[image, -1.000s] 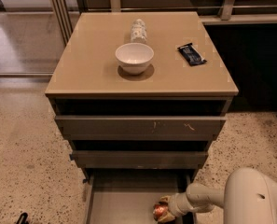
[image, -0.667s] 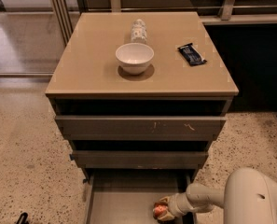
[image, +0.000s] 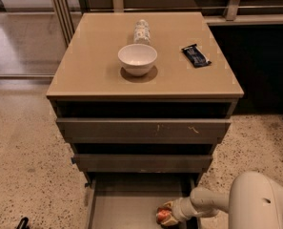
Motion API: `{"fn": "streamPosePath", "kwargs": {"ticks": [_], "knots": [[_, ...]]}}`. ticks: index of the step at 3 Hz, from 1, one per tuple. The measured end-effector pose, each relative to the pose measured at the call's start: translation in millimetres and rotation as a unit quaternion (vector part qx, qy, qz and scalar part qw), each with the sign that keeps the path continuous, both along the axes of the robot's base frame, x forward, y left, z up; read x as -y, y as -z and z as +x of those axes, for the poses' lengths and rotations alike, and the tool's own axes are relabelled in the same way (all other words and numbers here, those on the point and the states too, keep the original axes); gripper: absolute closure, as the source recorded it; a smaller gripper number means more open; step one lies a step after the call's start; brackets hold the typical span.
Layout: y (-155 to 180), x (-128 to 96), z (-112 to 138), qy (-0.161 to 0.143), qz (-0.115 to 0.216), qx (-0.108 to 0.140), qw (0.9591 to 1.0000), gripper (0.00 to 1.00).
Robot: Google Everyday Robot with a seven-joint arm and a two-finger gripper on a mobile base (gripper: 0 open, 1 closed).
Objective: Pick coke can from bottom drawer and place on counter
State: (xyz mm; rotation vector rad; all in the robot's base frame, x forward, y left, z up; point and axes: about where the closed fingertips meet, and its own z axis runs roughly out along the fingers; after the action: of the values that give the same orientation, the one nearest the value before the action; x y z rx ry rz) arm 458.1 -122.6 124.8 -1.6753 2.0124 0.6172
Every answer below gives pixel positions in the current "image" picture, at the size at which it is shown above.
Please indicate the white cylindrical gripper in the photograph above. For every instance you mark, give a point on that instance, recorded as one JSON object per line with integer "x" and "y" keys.
{"x": 178, "y": 210}

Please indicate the red coke can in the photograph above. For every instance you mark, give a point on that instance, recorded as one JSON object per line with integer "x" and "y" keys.
{"x": 162, "y": 214}

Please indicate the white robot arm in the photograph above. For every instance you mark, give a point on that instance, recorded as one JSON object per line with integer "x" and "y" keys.
{"x": 254, "y": 202}

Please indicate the grey open bottom drawer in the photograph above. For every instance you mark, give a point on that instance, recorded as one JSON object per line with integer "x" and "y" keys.
{"x": 130, "y": 201}

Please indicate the grey middle drawer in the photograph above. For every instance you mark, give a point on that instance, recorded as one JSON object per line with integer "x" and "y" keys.
{"x": 141, "y": 163}

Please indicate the grey drawer cabinet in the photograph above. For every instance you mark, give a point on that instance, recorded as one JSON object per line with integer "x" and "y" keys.
{"x": 90, "y": 82}

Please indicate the grey top drawer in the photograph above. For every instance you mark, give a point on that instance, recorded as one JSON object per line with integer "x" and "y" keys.
{"x": 143, "y": 130}

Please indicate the black object bottom left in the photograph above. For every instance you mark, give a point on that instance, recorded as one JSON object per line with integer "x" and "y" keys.
{"x": 23, "y": 224}

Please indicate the white ceramic bowl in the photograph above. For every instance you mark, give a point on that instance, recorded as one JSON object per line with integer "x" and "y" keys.
{"x": 137, "y": 59}

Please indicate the dark blue snack bar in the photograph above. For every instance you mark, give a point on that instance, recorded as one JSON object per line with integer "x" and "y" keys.
{"x": 196, "y": 57}

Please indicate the clear plastic water bottle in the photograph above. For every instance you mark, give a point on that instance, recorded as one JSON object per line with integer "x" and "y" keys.
{"x": 142, "y": 32}

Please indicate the metal frame rail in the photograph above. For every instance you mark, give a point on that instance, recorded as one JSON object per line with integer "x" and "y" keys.
{"x": 241, "y": 13}

